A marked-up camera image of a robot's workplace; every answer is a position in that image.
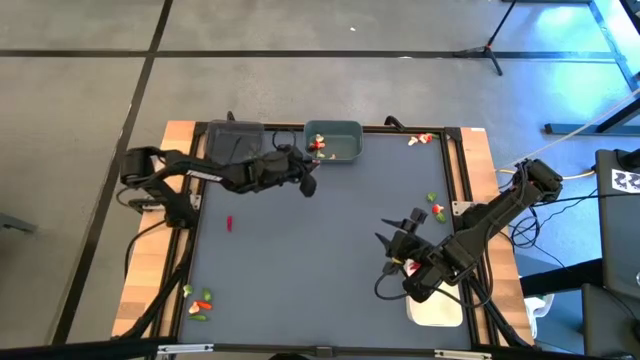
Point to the black diagonal rig strut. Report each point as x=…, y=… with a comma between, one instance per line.
x=150, y=310
x=495, y=315

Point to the black desk frame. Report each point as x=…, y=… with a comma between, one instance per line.
x=570, y=128

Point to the black tripod stand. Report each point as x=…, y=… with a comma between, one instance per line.
x=485, y=50

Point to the silver camera mount bracket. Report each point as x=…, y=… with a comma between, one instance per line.
x=462, y=355
x=185, y=348

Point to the black table frame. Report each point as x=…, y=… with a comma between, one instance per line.
x=285, y=127

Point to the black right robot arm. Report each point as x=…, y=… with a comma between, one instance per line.
x=500, y=210

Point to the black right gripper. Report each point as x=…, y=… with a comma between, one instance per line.
x=410, y=245

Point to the black table clamp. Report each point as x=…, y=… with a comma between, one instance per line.
x=395, y=121
x=229, y=116

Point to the pale green toy vegetable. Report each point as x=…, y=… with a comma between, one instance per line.
x=187, y=290

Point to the silver metal bracket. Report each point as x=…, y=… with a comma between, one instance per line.
x=462, y=207
x=195, y=201

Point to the green toy chili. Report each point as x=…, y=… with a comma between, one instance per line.
x=198, y=317

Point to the white plastic basket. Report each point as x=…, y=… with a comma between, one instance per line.
x=435, y=310

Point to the white floor object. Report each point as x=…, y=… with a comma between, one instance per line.
x=542, y=307

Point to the teal plastic basket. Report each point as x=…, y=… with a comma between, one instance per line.
x=345, y=145

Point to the dark grey translucent basket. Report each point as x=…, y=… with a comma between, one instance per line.
x=225, y=135

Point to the grey floor object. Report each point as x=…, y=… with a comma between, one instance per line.
x=15, y=223

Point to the black side desk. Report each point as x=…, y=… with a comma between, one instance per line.
x=620, y=235

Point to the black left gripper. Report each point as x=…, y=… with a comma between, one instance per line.
x=272, y=172

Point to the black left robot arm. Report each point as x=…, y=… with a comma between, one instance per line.
x=170, y=162

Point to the dark grey cabinet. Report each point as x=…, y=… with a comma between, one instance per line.
x=610, y=325

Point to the black white tag sheet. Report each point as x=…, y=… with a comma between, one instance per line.
x=626, y=180

